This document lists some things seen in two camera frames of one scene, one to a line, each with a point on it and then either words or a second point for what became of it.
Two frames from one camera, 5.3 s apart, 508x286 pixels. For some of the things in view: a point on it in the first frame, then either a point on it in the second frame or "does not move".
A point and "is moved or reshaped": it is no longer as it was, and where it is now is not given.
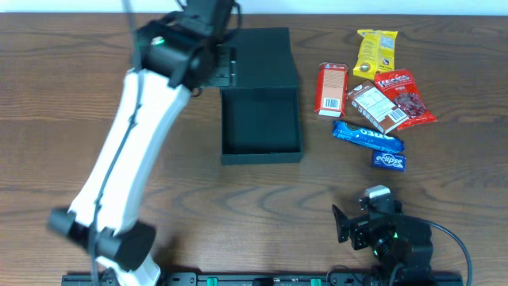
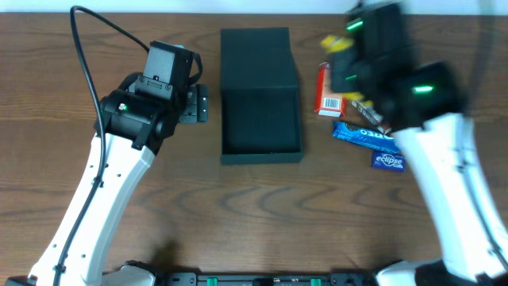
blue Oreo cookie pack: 348,133 does not move
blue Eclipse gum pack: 389,160 does not move
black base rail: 285,279 does not move
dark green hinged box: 260,121 does not move
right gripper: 358,233 to 342,71
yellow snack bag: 376,52 is moved or reshaped
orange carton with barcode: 332,89 does not move
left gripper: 223,71 to 195,106
